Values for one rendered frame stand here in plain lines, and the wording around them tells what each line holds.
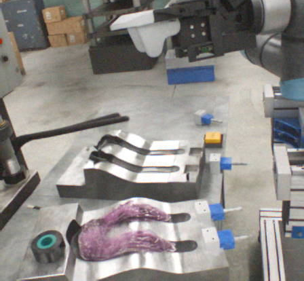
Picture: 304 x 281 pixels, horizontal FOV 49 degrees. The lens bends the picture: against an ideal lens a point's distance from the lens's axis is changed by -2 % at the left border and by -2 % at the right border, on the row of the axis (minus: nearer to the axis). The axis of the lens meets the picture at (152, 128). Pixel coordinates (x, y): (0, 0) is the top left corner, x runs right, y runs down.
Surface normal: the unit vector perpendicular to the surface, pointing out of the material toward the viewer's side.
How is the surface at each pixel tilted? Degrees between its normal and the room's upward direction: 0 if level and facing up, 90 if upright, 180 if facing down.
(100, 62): 90
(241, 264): 0
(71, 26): 87
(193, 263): 0
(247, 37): 82
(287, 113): 90
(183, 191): 90
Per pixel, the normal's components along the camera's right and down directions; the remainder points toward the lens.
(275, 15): 0.23, 0.54
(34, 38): -0.13, 0.48
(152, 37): 0.44, 0.23
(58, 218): -0.14, -0.88
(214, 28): 0.20, 0.29
